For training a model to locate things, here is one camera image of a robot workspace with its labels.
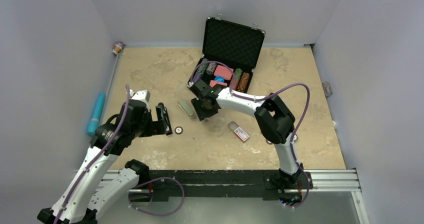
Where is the green stapler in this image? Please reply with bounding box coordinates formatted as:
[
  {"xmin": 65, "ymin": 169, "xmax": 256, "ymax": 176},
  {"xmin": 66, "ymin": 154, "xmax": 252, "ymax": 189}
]
[{"xmin": 178, "ymin": 98, "xmax": 195, "ymax": 119}]

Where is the red white staple box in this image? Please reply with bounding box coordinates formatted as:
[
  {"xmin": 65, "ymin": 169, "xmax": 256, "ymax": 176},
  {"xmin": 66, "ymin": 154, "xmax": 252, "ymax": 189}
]
[{"xmin": 227, "ymin": 121, "xmax": 250, "ymax": 143}]

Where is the black stapler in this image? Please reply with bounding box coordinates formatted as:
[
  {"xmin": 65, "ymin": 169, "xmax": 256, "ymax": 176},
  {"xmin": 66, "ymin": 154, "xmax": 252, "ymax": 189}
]
[{"xmin": 155, "ymin": 102, "xmax": 173, "ymax": 136}]

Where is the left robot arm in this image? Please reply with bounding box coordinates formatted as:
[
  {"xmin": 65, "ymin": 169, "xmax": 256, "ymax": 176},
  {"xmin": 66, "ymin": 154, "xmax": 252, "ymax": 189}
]
[{"xmin": 37, "ymin": 98, "xmax": 171, "ymax": 224}]

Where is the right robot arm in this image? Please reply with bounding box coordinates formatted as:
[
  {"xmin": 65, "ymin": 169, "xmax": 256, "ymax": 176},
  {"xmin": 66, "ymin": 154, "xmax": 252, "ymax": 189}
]
[{"xmin": 188, "ymin": 79, "xmax": 302, "ymax": 188}]

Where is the brown white poker chip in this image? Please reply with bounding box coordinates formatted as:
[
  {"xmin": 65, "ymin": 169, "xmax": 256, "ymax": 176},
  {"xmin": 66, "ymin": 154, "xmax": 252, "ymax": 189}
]
[{"xmin": 174, "ymin": 126, "xmax": 184, "ymax": 135}]

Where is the turquoise cylindrical tool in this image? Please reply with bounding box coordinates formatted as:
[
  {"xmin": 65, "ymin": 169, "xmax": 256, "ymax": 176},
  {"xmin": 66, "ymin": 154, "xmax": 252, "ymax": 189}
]
[{"xmin": 86, "ymin": 92, "xmax": 106, "ymax": 136}]

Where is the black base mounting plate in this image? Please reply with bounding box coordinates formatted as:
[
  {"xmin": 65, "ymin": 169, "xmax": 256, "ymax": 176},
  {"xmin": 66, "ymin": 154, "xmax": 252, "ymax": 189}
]
[{"xmin": 128, "ymin": 169, "xmax": 314, "ymax": 206}]

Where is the black poker chip case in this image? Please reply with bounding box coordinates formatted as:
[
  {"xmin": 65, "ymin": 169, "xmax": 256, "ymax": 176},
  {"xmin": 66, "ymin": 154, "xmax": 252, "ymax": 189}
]
[{"xmin": 188, "ymin": 17, "xmax": 266, "ymax": 93}]

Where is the orange small bottle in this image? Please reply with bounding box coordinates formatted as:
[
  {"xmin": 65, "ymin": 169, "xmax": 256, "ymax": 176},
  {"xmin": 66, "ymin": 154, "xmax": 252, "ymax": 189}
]
[{"xmin": 112, "ymin": 41, "xmax": 125, "ymax": 55}]

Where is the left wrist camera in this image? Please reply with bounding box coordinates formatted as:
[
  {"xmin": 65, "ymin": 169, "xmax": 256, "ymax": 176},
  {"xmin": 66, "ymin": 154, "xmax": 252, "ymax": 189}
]
[{"xmin": 129, "ymin": 89, "xmax": 151, "ymax": 110}]

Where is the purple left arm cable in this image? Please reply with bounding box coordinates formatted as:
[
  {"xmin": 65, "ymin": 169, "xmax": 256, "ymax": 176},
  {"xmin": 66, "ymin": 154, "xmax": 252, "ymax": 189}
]
[{"xmin": 52, "ymin": 84, "xmax": 132, "ymax": 224}]

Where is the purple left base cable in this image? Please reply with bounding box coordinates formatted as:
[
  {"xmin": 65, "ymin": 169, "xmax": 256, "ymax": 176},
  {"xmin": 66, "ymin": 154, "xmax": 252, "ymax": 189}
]
[{"xmin": 128, "ymin": 177, "xmax": 185, "ymax": 217}]

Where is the striped object at right wall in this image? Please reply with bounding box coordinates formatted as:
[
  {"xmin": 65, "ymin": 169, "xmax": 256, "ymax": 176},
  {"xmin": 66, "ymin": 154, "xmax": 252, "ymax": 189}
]
[{"xmin": 321, "ymin": 82, "xmax": 333, "ymax": 98}]

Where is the aluminium frame rail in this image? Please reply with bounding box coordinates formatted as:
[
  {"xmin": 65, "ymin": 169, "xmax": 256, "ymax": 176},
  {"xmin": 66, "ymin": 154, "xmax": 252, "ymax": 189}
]
[{"xmin": 97, "ymin": 170, "xmax": 366, "ymax": 224}]

